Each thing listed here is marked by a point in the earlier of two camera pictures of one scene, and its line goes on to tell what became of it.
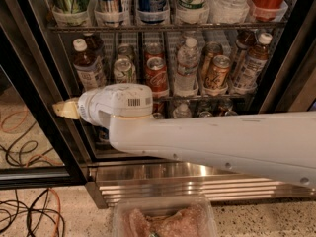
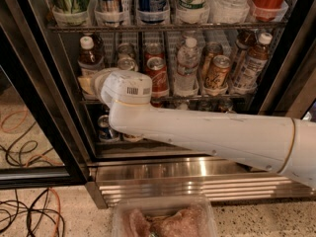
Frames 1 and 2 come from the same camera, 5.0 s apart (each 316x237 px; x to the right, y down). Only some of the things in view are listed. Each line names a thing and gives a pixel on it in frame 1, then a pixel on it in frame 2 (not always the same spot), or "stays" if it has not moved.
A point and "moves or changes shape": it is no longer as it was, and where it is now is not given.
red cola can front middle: x=156 y=76 stays
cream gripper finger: x=67 y=109 → x=86 y=84
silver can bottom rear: x=204 y=105 stays
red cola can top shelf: x=268 y=0 stays
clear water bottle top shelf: x=228 y=3 stays
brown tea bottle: x=89 y=66 moves or changes shape
